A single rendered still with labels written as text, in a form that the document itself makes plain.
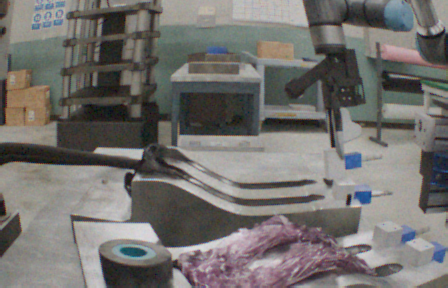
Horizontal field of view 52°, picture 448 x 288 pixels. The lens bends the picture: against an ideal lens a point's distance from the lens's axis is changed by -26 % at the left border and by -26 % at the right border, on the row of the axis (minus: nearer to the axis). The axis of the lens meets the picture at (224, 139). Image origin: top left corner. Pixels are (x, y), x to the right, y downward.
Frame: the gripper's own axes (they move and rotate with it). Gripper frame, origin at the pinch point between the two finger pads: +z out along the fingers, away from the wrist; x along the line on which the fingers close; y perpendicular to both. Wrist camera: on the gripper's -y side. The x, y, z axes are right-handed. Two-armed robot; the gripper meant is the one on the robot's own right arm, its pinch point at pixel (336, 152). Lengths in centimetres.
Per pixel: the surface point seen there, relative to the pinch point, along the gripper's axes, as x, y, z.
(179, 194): -17.8, -27.7, 1.7
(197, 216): -17.3, -25.6, 5.4
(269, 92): 642, 36, -29
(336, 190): -12.6, -2.6, 5.3
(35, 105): 601, -289, -60
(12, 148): 3, -69, -8
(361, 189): -11.9, 2.6, 6.1
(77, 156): 19, -55, -4
